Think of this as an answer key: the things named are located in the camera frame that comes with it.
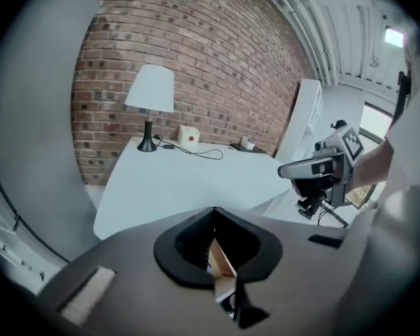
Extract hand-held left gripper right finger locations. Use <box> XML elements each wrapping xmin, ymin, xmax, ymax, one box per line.
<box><xmin>213</xmin><ymin>206</ymin><xmax>351</xmax><ymax>336</ymax></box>

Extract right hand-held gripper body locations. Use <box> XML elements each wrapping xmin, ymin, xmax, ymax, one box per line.
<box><xmin>292</xmin><ymin>122</ymin><xmax>365</xmax><ymax>207</ymax></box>

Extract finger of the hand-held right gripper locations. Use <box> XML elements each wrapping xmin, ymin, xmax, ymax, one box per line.
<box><xmin>278</xmin><ymin>155</ymin><xmax>337</xmax><ymax>180</ymax></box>

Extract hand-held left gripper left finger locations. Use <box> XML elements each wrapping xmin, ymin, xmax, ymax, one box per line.
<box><xmin>38</xmin><ymin>206</ymin><xmax>239</xmax><ymax>336</ymax></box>

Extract person's right forearm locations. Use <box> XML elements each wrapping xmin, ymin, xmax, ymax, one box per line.
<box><xmin>349</xmin><ymin>136</ymin><xmax>397</xmax><ymax>196</ymax></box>

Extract white shelf unit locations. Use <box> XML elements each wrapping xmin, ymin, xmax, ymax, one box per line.
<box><xmin>274</xmin><ymin>78</ymin><xmax>325</xmax><ymax>165</ymax></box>

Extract black keyboard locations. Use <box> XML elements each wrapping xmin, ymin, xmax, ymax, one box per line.
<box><xmin>230</xmin><ymin>142</ymin><xmax>267</xmax><ymax>155</ymax></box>

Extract person's torso in white shirt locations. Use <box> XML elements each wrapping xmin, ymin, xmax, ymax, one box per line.
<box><xmin>370</xmin><ymin>40</ymin><xmax>420</xmax><ymax>293</ymax></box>

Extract white desk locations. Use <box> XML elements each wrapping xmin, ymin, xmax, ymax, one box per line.
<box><xmin>92</xmin><ymin>136</ymin><xmax>295</xmax><ymax>241</ymax></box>

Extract cream box with red button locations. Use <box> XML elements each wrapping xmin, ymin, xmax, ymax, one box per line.
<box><xmin>178</xmin><ymin>125</ymin><xmax>201</xmax><ymax>146</ymax></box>

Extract white ceiling pipes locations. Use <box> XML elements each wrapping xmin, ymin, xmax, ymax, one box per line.
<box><xmin>258</xmin><ymin>0</ymin><xmax>341</xmax><ymax>87</ymax></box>

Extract white table lamp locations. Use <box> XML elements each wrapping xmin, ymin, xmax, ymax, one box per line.
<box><xmin>124</xmin><ymin>64</ymin><xmax>176</xmax><ymax>153</ymax></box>

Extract grey cabinet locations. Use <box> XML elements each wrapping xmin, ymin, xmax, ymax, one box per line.
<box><xmin>0</xmin><ymin>0</ymin><xmax>103</xmax><ymax>283</ymax></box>

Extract black lamp cable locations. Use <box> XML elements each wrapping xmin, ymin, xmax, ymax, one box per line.
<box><xmin>153</xmin><ymin>134</ymin><xmax>224</xmax><ymax>161</ymax></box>

